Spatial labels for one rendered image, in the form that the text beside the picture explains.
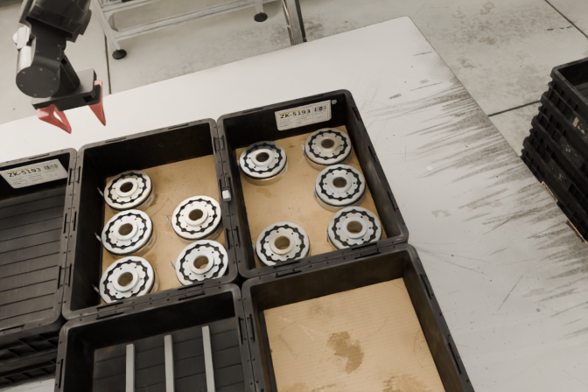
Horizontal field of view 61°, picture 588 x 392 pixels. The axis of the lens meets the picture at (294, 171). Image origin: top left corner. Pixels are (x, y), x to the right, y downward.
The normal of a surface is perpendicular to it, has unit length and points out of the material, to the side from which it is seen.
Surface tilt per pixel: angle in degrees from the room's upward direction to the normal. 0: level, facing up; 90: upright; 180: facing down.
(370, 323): 0
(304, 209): 0
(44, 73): 88
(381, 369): 0
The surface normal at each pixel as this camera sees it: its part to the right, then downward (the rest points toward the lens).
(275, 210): -0.10, -0.62
